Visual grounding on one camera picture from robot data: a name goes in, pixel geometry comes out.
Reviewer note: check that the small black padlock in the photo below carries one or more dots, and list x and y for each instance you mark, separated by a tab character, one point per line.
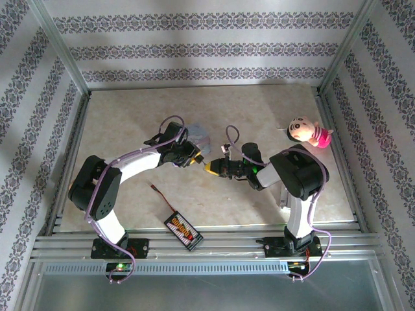
200	158

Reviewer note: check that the blue-grey cloth piece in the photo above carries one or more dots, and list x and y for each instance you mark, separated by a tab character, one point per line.
201	137

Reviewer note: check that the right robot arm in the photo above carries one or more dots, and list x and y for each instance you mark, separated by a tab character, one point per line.
300	217

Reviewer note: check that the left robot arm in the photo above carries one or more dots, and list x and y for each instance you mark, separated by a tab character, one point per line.
107	223

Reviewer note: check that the plush doll in pink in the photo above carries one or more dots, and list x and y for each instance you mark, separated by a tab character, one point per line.
311	133

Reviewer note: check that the black power distribution board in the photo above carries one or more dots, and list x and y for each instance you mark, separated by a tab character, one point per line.
183	230

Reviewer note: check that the small circuit board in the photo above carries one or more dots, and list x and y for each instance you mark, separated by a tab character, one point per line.
298	265
120	267

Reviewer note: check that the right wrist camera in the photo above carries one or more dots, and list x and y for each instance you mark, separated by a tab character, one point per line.
224	149

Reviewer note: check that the aluminium mounting rail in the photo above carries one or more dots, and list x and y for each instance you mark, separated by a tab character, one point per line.
227	246

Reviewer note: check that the aluminium side rail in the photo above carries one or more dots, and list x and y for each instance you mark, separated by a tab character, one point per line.
337	145
69	145

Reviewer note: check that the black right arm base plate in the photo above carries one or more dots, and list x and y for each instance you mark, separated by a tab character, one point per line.
275	247

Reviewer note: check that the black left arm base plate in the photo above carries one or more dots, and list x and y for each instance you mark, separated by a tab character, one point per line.
139	246

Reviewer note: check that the aluminium frame post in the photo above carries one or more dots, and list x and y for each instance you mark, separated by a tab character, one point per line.
58	45
350	45

